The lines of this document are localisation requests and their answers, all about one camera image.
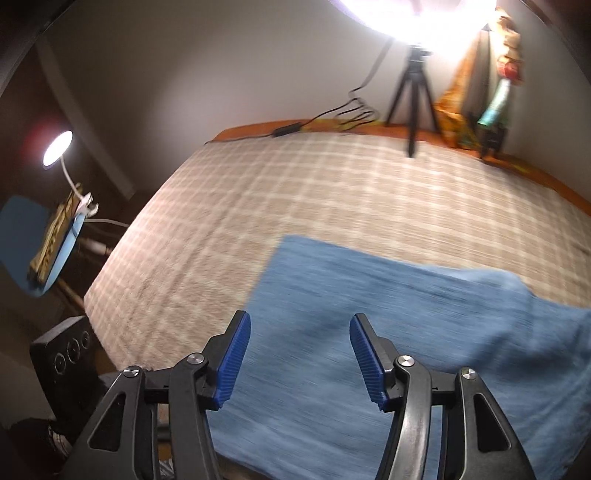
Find white gooseneck clip lamp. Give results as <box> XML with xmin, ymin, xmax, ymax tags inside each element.
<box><xmin>42</xmin><ymin>130</ymin><xmax>99</xmax><ymax>217</ymax></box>

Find white ring light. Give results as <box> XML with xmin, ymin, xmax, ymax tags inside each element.
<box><xmin>332</xmin><ymin>0</ymin><xmax>497</xmax><ymax>47</ymax></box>

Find blue chair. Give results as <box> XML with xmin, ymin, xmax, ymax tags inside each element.
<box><xmin>0</xmin><ymin>195</ymin><xmax>112</xmax><ymax>315</ymax></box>

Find leopard print cloth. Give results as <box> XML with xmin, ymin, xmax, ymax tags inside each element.
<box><xmin>28</xmin><ymin>185</ymin><xmax>86</xmax><ymax>284</ymax></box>

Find black tripod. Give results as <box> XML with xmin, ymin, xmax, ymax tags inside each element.
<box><xmin>383</xmin><ymin>44</ymin><xmax>441</xmax><ymax>158</ymax></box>

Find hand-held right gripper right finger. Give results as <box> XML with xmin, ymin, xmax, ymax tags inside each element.
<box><xmin>348</xmin><ymin>313</ymin><xmax>539</xmax><ymax>480</ymax></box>

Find blue denim pants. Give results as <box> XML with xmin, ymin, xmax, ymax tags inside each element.
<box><xmin>203</xmin><ymin>235</ymin><xmax>591</xmax><ymax>480</ymax></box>

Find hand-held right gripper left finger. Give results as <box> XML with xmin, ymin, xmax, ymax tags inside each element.
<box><xmin>60</xmin><ymin>310</ymin><xmax>252</xmax><ymax>480</ymax></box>

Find black power cable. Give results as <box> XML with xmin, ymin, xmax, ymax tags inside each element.
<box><xmin>205</xmin><ymin>39</ymin><xmax>393</xmax><ymax>144</ymax></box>

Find orange cloth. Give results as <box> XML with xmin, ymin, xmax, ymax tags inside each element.
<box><xmin>434</xmin><ymin>41</ymin><xmax>485</xmax><ymax>148</ymax></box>

